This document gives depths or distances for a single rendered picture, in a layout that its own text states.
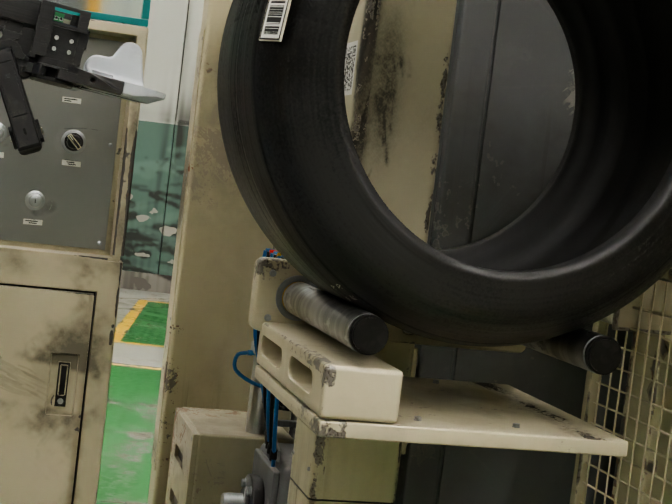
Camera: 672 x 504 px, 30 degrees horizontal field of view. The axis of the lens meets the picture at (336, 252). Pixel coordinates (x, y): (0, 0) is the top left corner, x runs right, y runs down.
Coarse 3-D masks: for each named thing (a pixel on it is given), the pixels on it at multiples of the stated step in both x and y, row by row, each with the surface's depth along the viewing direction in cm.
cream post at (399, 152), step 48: (384, 0) 170; (432, 0) 172; (384, 48) 171; (432, 48) 173; (384, 96) 171; (432, 96) 173; (384, 144) 172; (432, 144) 174; (384, 192) 172; (432, 192) 175; (336, 480) 174; (384, 480) 176
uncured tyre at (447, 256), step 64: (256, 0) 134; (320, 0) 130; (576, 0) 167; (640, 0) 163; (256, 64) 132; (320, 64) 130; (576, 64) 170; (640, 64) 167; (256, 128) 134; (320, 128) 131; (576, 128) 170; (640, 128) 167; (256, 192) 142; (320, 192) 132; (576, 192) 169; (640, 192) 163; (320, 256) 136; (384, 256) 134; (448, 256) 135; (512, 256) 168; (576, 256) 166; (640, 256) 141; (384, 320) 141; (448, 320) 138; (512, 320) 139; (576, 320) 143
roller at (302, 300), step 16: (288, 288) 166; (304, 288) 161; (288, 304) 163; (304, 304) 155; (320, 304) 149; (336, 304) 145; (304, 320) 157; (320, 320) 147; (336, 320) 140; (352, 320) 135; (368, 320) 135; (336, 336) 140; (352, 336) 134; (368, 336) 135; (384, 336) 135; (368, 352) 135
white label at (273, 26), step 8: (272, 0) 131; (280, 0) 130; (288, 0) 129; (272, 8) 131; (280, 8) 130; (288, 8) 129; (264, 16) 132; (272, 16) 131; (280, 16) 129; (264, 24) 132; (272, 24) 130; (280, 24) 129; (264, 32) 131; (272, 32) 130; (280, 32) 129; (264, 40) 131; (272, 40) 130; (280, 40) 129
